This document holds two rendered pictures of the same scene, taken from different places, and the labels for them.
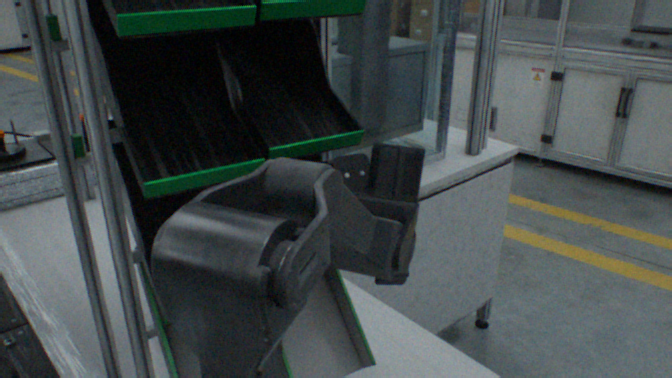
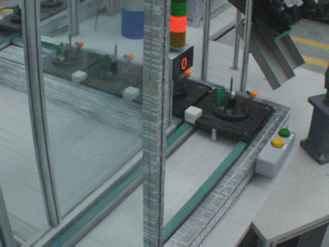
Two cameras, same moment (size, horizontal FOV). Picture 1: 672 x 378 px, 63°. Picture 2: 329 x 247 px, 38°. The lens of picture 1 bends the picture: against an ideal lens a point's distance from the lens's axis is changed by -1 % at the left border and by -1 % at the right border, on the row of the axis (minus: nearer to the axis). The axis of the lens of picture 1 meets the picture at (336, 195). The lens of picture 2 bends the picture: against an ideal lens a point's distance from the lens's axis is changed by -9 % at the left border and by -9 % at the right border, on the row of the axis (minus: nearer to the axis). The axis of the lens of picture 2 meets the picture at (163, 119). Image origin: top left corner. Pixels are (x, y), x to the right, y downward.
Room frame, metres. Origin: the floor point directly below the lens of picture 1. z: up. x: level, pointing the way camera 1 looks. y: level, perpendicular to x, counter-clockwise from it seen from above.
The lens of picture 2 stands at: (-0.97, 1.10, 1.90)
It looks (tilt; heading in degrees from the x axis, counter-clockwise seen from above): 32 degrees down; 341
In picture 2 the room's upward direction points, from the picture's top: 2 degrees clockwise
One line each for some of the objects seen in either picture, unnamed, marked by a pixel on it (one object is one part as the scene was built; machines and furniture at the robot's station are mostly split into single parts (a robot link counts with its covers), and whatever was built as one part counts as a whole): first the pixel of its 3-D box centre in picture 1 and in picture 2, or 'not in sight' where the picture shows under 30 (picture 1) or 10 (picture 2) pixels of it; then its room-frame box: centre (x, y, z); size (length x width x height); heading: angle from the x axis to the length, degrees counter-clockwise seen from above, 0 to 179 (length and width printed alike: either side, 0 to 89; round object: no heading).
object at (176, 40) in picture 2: not in sight; (177, 37); (0.39, 0.61, 1.28); 0.05 x 0.05 x 0.05
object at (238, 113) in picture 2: not in sight; (231, 108); (0.42, 0.39, 0.98); 0.14 x 0.14 x 0.02
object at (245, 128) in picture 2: not in sight; (230, 113); (0.42, 0.39, 0.96); 0.24 x 0.24 x 0.02; 41
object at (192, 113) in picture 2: not in sight; (192, 114); (0.43, 0.53, 0.97); 0.05 x 0.05 x 0.04; 41
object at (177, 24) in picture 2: not in sight; (177, 22); (0.39, 0.61, 1.33); 0.05 x 0.05 x 0.05
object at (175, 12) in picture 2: not in sight; (178, 7); (0.39, 0.61, 1.38); 0.05 x 0.05 x 0.05
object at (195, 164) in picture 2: not in sight; (181, 167); (0.24, 0.63, 0.91); 0.84 x 0.28 x 0.10; 131
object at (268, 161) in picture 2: not in sight; (275, 151); (0.20, 0.31, 0.93); 0.21 x 0.07 x 0.06; 131
